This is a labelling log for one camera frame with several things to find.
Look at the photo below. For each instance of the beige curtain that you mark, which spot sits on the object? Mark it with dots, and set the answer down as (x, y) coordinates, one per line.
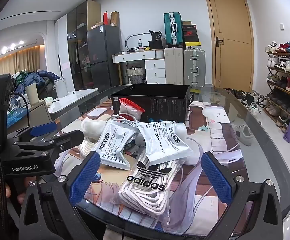
(22, 60)

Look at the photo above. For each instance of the wooden door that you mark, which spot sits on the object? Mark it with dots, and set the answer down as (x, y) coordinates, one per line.
(232, 30)

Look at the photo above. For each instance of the white cylindrical appliance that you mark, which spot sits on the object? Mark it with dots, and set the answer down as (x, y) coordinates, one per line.
(61, 87)

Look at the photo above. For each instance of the green garment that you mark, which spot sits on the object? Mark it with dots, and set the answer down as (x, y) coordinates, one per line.
(21, 77)

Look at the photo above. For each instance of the red carton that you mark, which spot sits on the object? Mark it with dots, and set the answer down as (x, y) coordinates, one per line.
(105, 18)

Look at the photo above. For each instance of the brown cardboard shoe box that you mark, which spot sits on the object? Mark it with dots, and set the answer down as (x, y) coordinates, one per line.
(186, 23)

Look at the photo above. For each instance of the assorted shoes collection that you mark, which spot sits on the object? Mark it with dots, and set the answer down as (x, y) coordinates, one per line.
(282, 65)

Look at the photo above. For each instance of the blue puffer jacket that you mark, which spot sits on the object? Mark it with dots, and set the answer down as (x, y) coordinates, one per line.
(35, 80)

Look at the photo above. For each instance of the cartoon printed desk mat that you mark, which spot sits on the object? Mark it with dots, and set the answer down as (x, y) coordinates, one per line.
(205, 142)

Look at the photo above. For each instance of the pile of sneakers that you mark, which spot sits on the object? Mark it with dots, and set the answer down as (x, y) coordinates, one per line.
(252, 102)

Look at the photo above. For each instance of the black shoe box red logo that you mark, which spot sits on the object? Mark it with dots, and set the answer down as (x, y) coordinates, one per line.
(190, 33)

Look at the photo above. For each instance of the black cardboard box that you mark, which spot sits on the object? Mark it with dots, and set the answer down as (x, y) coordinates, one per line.
(165, 105)

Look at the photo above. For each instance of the blue packet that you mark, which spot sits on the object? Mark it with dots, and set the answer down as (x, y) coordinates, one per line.
(15, 117)

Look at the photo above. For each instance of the clear bag of white shoelaces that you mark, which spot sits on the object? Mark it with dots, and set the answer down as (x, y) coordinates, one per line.
(147, 192)

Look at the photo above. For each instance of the teal suitcase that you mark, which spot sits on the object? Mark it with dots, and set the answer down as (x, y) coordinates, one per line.
(172, 30)

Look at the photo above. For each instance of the small pale green packet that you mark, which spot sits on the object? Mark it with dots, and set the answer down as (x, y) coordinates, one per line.
(49, 101)

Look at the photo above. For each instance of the black and yellow shoe box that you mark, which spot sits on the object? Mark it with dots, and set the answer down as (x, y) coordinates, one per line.
(193, 45)

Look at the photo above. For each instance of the wooden shoe rack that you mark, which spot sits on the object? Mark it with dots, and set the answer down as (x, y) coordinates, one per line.
(282, 87)

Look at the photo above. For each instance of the plain black shoe box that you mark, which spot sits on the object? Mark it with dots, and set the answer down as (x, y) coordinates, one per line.
(191, 39)
(189, 28)

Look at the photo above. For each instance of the silver oval tube frame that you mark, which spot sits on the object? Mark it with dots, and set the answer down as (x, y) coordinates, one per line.
(127, 40)

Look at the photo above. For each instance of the white marble table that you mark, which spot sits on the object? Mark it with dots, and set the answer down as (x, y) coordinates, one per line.
(72, 100)

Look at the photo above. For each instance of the black tote bag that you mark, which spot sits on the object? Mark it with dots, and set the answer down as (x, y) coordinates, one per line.
(156, 43)

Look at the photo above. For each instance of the dark grey refrigerator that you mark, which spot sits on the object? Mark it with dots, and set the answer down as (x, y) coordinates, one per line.
(102, 45)

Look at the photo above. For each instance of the beige suitcase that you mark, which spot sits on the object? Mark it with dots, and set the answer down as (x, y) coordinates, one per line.
(173, 65)

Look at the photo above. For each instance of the tall brown cardboard box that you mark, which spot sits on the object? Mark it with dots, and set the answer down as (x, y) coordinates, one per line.
(115, 18)

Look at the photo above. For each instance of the clear water bottle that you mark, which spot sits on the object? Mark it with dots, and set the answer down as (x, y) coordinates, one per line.
(140, 45)

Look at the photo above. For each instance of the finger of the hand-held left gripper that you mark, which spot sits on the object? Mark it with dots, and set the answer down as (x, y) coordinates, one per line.
(45, 128)
(68, 138)

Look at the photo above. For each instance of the red-topped white snack packet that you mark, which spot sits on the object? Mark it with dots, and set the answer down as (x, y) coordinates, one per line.
(131, 103)

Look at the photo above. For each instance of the white desk with drawers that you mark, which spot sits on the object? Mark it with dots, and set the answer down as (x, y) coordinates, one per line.
(155, 67)

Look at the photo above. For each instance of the flat cardboard box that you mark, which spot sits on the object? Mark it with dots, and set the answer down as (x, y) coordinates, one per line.
(96, 26)

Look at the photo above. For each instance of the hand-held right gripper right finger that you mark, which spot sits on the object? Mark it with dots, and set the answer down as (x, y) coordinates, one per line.
(216, 177)

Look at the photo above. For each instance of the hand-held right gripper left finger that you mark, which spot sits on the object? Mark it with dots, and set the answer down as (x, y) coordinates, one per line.
(85, 177)

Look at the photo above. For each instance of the single white sneaker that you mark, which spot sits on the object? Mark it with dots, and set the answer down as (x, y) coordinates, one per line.
(243, 135)

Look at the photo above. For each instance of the wicker basket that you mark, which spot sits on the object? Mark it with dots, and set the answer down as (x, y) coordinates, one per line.
(135, 75)

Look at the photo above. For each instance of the silver suitcase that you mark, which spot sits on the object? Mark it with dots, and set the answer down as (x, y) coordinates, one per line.
(193, 65)

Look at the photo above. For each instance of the cream tumbler cup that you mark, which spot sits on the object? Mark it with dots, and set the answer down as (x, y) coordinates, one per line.
(32, 95)

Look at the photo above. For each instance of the tall dark glass cabinet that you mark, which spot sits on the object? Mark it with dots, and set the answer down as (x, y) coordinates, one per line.
(77, 30)

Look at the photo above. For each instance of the white printed medicine packet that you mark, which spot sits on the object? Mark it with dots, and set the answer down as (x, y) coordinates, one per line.
(162, 142)
(112, 145)

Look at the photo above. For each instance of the white square pad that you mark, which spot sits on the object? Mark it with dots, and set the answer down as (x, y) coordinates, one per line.
(98, 112)

